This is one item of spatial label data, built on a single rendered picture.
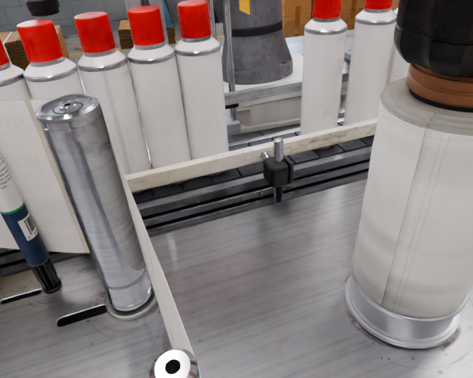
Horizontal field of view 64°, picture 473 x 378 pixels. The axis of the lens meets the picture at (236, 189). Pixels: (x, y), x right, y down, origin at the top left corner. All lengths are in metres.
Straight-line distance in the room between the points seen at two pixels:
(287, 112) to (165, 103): 0.33
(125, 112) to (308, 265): 0.25
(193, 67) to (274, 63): 0.35
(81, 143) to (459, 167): 0.21
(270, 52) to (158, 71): 0.37
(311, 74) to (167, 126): 0.19
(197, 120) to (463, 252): 0.31
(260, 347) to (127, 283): 0.12
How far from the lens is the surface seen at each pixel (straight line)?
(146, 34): 0.43
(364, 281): 0.31
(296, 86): 0.56
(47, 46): 0.43
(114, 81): 0.43
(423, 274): 0.28
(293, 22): 3.82
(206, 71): 0.44
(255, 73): 0.76
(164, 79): 0.44
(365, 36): 0.55
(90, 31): 0.43
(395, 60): 0.59
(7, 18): 6.07
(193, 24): 0.44
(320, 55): 0.50
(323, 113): 0.53
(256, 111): 0.70
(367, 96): 0.57
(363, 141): 0.59
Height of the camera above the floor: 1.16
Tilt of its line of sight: 35 degrees down
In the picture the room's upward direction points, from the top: 4 degrees counter-clockwise
